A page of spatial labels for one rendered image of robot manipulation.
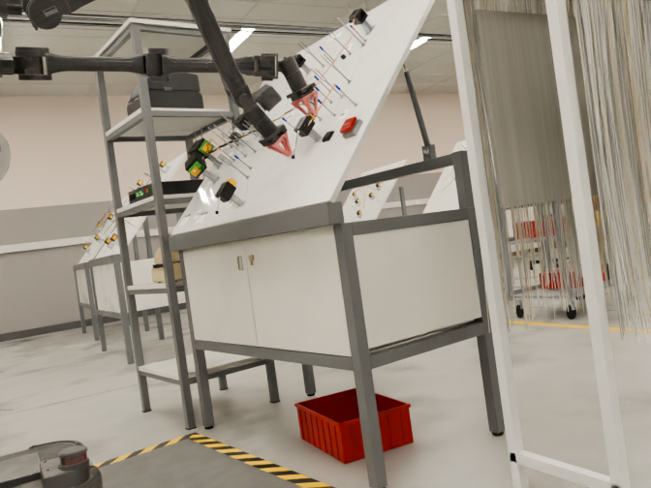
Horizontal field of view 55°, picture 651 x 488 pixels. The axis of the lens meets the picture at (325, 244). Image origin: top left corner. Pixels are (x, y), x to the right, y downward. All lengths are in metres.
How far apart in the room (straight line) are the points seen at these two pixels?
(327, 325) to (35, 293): 7.74
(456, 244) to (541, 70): 0.61
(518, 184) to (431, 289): 0.45
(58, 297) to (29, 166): 1.87
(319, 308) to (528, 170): 0.75
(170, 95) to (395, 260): 1.57
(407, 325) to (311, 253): 0.38
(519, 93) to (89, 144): 8.29
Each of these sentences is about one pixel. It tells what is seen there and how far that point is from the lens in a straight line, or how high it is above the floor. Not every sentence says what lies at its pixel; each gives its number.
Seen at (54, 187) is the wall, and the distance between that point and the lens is 9.57.
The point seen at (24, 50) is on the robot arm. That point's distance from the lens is 2.23.
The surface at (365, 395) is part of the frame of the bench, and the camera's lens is 1.87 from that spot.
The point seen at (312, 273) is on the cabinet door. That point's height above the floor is 0.66.
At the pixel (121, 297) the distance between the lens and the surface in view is 5.13.
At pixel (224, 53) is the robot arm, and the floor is 1.34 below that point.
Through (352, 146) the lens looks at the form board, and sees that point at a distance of 1.92.
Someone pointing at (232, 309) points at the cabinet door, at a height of 0.54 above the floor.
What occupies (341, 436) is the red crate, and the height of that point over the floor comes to 0.10.
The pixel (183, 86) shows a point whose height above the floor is 1.58.
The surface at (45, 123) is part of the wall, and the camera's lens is 9.73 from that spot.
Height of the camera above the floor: 0.76
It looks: level
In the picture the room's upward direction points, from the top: 8 degrees counter-clockwise
